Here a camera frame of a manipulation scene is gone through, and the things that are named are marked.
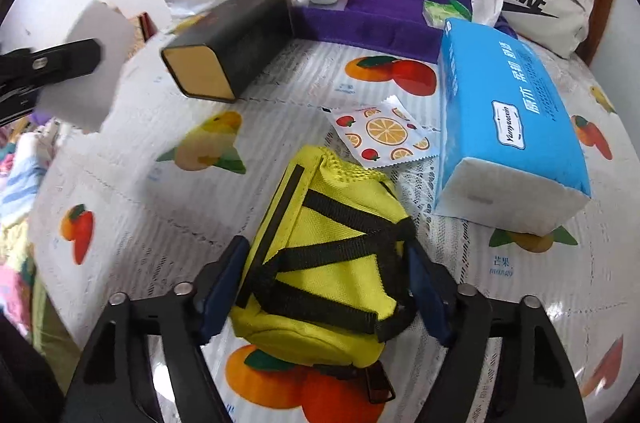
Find fruit printed packet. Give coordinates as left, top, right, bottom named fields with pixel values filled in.
left=327, top=95, right=442, bottom=170

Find purple towel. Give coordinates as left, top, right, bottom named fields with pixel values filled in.
left=289, top=0, right=517, bottom=64

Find yellow pouch black straps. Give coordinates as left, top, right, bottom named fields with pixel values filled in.
left=229, top=145, right=417, bottom=405

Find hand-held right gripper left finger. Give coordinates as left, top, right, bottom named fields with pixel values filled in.
left=60, top=235, right=251, bottom=423

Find black rectangular case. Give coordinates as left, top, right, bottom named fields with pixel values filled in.
left=160, top=0, right=294, bottom=104

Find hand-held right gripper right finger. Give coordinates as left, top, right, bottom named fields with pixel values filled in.
left=404, top=240, right=588, bottom=423

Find blue tissue pack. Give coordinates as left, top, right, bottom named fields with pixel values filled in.
left=431, top=0, right=592, bottom=237

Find colourful cloth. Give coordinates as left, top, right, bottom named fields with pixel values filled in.
left=0, top=118, right=57, bottom=304

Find green tissue pack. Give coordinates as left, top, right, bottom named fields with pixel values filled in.
left=422, top=0, right=473, bottom=27

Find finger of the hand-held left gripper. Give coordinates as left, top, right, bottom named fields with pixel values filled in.
left=0, top=89, right=42, bottom=127
left=0, top=38, right=104, bottom=92

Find fruit printed tablecloth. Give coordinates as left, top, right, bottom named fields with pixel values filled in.
left=27, top=3, right=632, bottom=423

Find wooden headboard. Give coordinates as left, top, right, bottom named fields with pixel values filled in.
left=589, top=0, right=621, bottom=66

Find white paper sheet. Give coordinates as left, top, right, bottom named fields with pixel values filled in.
left=36, top=0, right=139, bottom=134

